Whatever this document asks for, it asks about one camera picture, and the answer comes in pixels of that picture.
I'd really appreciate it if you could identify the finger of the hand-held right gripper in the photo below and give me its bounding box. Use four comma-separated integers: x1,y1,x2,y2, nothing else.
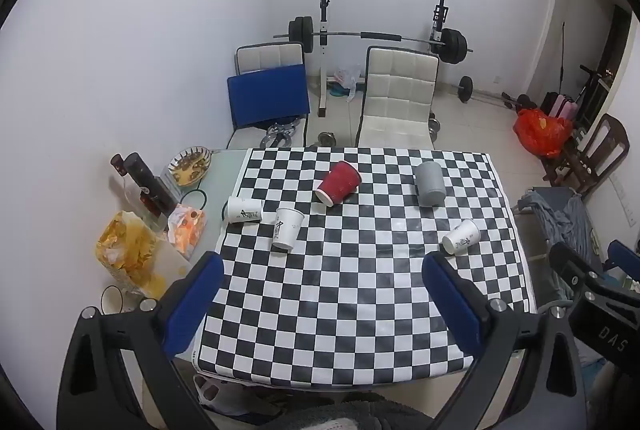
607,239,640,293
549,241,609,299

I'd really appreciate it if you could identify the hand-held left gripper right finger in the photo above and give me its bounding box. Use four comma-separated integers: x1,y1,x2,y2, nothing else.
421,252,590,430

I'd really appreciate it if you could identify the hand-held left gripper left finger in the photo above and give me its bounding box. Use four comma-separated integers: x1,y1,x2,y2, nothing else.
56,252,225,430

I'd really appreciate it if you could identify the white printed paper cup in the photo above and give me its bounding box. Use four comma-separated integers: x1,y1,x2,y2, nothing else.
271,207,306,253
441,219,482,256
223,196,264,225

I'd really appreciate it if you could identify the grey cup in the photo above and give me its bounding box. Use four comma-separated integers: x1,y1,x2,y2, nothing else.
414,161,448,207

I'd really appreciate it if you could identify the red paper cup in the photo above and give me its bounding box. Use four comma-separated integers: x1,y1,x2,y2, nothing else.
314,160,363,209

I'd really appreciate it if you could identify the grey cloth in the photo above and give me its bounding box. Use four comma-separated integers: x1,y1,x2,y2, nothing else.
517,188,597,301

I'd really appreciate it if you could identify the orange snack packet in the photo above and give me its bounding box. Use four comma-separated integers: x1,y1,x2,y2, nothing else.
166,204,208,261

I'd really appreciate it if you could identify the yellow snack bag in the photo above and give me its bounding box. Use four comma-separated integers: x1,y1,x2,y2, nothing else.
93,210,194,299

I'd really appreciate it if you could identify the plastic bag under table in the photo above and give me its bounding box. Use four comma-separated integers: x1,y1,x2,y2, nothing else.
192,374,262,417

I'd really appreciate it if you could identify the black white checkered mat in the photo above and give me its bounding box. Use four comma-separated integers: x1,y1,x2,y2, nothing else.
196,148,539,385

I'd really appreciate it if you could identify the dark wooden chair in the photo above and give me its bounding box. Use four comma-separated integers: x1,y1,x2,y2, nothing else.
542,113,630,199

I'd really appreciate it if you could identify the dark bottle with red label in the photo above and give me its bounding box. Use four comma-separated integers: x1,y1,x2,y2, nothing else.
123,152,184,219

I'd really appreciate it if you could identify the bowl of food scraps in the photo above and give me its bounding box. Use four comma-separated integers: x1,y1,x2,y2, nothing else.
167,146,213,187

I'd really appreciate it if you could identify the red plastic bag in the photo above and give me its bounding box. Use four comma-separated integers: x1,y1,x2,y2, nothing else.
513,107,574,158

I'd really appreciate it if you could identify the pink suitcase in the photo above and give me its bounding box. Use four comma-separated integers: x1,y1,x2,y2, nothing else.
551,92,579,121

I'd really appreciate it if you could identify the black kick scooter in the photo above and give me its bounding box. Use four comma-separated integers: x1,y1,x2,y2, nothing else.
502,64,614,116

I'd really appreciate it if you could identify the chrome dumbbell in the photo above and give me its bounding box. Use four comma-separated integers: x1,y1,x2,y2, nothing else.
262,119,301,149

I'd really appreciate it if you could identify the blue cushion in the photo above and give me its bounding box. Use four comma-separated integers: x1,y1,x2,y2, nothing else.
226,64,312,131

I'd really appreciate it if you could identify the white padded chair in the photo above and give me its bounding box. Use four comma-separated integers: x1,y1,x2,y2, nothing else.
354,46,441,150
224,42,312,149

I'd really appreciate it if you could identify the small black dumbbell bar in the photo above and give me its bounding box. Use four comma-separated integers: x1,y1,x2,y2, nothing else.
457,76,519,109

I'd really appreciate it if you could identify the white plastic bag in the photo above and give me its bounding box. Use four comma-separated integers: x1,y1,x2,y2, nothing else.
333,65,362,103

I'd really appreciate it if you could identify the black barbell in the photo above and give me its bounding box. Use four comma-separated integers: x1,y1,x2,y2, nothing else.
273,15,474,65

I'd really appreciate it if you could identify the barbell on rack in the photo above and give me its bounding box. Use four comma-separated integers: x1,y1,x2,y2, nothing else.
313,0,449,119

